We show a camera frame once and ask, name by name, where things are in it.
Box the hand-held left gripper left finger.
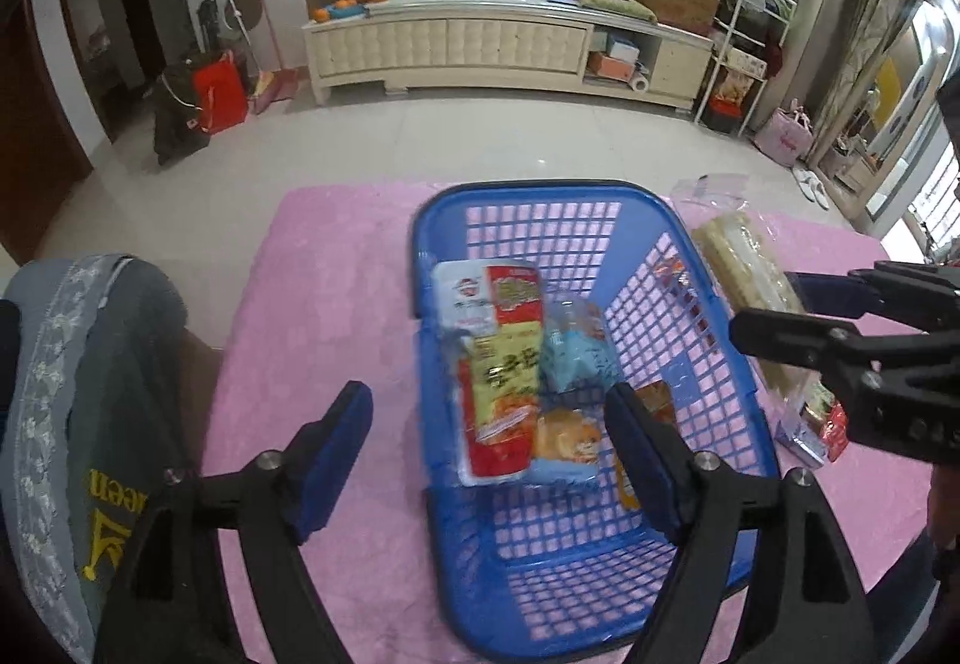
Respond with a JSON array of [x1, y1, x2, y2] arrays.
[[94, 379, 374, 664]]

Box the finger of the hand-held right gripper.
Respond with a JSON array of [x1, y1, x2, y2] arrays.
[[784, 259, 960, 335], [729, 308, 886, 410]]

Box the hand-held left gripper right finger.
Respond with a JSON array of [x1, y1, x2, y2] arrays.
[[604, 381, 878, 664]]

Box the orange snack packet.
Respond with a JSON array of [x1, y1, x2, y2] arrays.
[[613, 455, 642, 513]]

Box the small brown snack packet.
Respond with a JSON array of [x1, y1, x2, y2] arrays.
[[636, 381, 677, 426]]

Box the clear beige wafer packet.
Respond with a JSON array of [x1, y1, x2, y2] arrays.
[[690, 210, 852, 470]]

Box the blue orange bread packet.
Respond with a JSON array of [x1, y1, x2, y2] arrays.
[[525, 407, 605, 489]]

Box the light blue snack packet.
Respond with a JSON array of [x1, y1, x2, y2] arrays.
[[538, 295, 623, 399]]

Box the red yellow snack packet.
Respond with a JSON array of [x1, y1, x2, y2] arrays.
[[457, 326, 542, 485]]

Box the white red snack packet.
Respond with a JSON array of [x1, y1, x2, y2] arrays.
[[435, 259, 542, 339]]

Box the blue plastic basket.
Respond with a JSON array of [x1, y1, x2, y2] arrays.
[[409, 180, 781, 664]]

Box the white slippers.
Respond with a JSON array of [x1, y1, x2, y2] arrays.
[[793, 167, 832, 209]]

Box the pink bag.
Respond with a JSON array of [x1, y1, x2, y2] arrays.
[[754, 101, 815, 166]]

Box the clear plastic bag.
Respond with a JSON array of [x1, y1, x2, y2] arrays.
[[670, 173, 751, 209]]

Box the standing arched mirror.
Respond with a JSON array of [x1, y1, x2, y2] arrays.
[[817, 0, 960, 223]]

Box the beige patterned curtain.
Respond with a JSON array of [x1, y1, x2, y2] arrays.
[[810, 0, 923, 148]]

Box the white metal rack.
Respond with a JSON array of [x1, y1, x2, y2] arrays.
[[694, 0, 796, 136]]

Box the orange box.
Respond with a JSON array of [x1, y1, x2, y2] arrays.
[[587, 50, 638, 80]]

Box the cardboard box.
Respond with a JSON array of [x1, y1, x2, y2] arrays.
[[636, 0, 721, 35]]

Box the black fuzzy cloth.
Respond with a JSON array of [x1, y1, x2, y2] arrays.
[[0, 296, 20, 410]]

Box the green cushion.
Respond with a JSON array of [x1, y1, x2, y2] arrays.
[[579, 0, 659, 24]]

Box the black bag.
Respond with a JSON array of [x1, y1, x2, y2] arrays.
[[152, 64, 212, 166]]

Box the broom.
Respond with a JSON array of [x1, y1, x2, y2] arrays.
[[251, 0, 295, 114]]

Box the red paper bag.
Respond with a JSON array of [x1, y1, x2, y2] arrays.
[[191, 50, 250, 135]]

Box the cream tv cabinet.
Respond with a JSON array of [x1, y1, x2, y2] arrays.
[[301, 0, 715, 110]]

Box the brown wooden door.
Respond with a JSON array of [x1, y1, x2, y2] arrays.
[[0, 11, 95, 264]]

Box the brown door frame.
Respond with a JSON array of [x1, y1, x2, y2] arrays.
[[56, 0, 170, 144]]

